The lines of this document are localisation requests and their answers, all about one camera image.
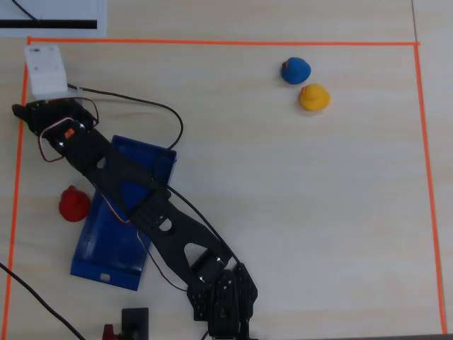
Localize blue rubber duck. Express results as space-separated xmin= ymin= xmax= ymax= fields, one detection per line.
xmin=280 ymin=57 xmax=312 ymax=85

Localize white paper with black bar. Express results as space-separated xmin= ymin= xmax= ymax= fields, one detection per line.
xmin=0 ymin=0 xmax=107 ymax=38

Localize black cable on paper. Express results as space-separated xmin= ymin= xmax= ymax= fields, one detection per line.
xmin=11 ymin=0 xmax=42 ymax=23

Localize yellow rubber duck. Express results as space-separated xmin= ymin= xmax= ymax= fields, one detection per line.
xmin=299 ymin=84 xmax=331 ymax=112

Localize red rubber duck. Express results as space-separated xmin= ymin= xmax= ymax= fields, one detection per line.
xmin=58 ymin=185 xmax=92 ymax=223

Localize orange tape strip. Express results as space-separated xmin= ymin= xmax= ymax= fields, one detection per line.
xmin=27 ymin=36 xmax=421 ymax=47
xmin=2 ymin=44 xmax=33 ymax=340
xmin=413 ymin=44 xmax=447 ymax=336

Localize white camera box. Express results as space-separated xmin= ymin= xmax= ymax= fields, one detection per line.
xmin=23 ymin=44 xmax=70 ymax=101

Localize black camera stand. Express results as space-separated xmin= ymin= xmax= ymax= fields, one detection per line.
xmin=122 ymin=307 xmax=149 ymax=340

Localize thick black cable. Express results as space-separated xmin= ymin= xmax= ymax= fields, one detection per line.
xmin=0 ymin=262 xmax=88 ymax=340

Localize blue plastic box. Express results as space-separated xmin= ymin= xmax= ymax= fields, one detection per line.
xmin=69 ymin=134 xmax=178 ymax=292

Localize thin black camera cable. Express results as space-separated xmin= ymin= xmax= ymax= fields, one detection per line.
xmin=66 ymin=83 xmax=248 ymax=270

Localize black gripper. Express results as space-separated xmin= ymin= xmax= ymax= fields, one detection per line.
xmin=12 ymin=98 xmax=100 ymax=149

